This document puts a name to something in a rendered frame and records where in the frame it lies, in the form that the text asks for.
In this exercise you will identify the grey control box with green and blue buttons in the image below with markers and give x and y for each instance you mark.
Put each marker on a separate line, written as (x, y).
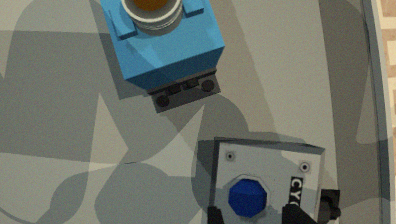
(252, 180)

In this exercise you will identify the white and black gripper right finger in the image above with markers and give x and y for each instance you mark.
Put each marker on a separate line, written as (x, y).
(293, 214)

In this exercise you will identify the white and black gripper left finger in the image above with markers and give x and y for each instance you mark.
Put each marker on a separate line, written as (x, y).
(214, 215)

